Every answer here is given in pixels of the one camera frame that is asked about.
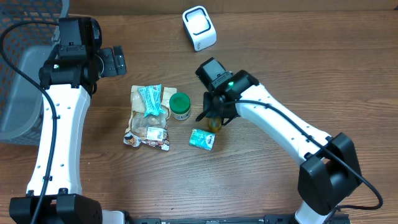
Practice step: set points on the yellow oil bottle silver cap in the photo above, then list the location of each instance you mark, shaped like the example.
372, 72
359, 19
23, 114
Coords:
214, 124

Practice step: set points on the white barcode scanner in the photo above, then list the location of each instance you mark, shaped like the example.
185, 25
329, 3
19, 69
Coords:
199, 28

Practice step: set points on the grey plastic mesh basket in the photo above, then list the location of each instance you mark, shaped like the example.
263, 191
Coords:
27, 47

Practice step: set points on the green lid white jar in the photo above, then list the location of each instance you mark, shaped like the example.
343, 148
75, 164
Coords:
180, 106

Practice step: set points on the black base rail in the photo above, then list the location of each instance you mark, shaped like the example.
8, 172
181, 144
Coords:
267, 219

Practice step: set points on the brown snack pouch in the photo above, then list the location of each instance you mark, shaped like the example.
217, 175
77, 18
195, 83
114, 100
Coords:
150, 130

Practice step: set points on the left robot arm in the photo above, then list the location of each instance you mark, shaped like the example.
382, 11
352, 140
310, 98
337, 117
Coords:
67, 81

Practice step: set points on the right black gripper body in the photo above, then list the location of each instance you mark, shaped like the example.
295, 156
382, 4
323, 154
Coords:
218, 110

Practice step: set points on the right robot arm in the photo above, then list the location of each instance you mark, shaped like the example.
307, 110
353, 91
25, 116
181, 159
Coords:
329, 166

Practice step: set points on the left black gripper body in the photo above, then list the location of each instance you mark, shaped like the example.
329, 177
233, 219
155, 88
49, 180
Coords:
110, 66

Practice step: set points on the green tissue pack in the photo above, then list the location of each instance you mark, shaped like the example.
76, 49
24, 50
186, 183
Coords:
202, 139

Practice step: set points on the mint green snack bar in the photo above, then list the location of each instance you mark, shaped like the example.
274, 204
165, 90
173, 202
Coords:
151, 99

